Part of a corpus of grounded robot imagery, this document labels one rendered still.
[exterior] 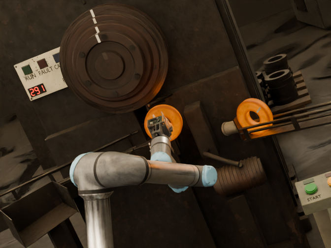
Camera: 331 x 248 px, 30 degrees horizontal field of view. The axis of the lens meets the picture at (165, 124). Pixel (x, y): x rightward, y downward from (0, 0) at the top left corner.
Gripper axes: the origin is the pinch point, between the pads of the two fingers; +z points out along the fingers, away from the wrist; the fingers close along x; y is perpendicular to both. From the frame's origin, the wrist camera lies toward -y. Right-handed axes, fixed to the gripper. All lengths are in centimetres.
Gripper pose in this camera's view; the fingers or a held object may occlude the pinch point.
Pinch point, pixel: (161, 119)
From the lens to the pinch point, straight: 253.5
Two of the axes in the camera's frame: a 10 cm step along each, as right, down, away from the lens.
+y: -3.6, -7.8, -5.2
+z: -0.2, -5.5, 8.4
